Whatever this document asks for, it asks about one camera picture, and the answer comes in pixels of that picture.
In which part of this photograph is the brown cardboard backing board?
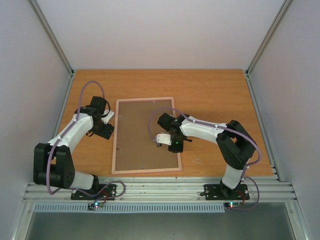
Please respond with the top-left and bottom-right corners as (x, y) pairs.
(113, 99), (180, 172)

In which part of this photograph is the pink wooden picture frame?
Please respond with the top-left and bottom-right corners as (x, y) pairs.
(110, 96), (183, 175)

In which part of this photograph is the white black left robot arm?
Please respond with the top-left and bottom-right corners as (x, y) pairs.
(33, 96), (115, 199)

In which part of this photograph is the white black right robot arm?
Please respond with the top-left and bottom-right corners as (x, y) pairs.
(155, 113), (261, 200)

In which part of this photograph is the left controller board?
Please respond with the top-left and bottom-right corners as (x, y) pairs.
(87, 202), (104, 211)

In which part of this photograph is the controller board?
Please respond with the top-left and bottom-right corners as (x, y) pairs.
(87, 202), (104, 211)
(224, 201), (244, 209)

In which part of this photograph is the right controller board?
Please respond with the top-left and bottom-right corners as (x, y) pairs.
(224, 201), (244, 209)

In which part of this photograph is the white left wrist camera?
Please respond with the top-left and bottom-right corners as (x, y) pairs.
(101, 110), (115, 124)

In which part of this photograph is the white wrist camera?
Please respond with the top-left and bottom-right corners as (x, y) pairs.
(101, 110), (115, 124)
(154, 133), (172, 146)

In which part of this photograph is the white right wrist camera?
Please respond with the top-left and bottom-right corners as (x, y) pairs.
(154, 133), (172, 146)

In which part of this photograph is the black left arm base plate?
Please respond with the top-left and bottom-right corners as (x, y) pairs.
(70, 183), (117, 201)

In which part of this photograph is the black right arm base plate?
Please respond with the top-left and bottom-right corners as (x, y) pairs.
(200, 183), (250, 201)

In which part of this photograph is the grey slotted cable duct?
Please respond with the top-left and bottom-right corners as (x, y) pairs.
(33, 203), (226, 214)

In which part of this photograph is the aluminium front rail platform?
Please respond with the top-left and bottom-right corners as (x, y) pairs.
(22, 175), (297, 203)

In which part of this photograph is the left aluminium corner post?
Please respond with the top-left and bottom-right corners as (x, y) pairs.
(27, 0), (76, 76)

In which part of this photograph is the aluminium corner post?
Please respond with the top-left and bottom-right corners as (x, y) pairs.
(244, 0), (293, 76)
(27, 0), (76, 76)

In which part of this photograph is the right aluminium corner post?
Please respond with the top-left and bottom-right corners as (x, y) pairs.
(244, 0), (293, 76)

